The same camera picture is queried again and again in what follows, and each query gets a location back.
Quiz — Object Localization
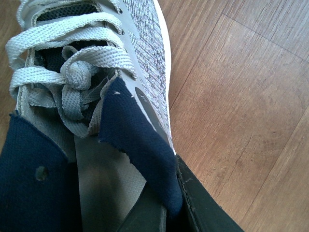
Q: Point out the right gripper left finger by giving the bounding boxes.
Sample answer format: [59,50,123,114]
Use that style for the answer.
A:
[118,184,167,232]

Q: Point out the grey sneaker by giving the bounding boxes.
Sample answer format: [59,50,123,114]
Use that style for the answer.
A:
[0,0,183,232]

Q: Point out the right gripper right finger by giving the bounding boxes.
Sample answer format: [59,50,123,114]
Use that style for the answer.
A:
[175,155,243,232]

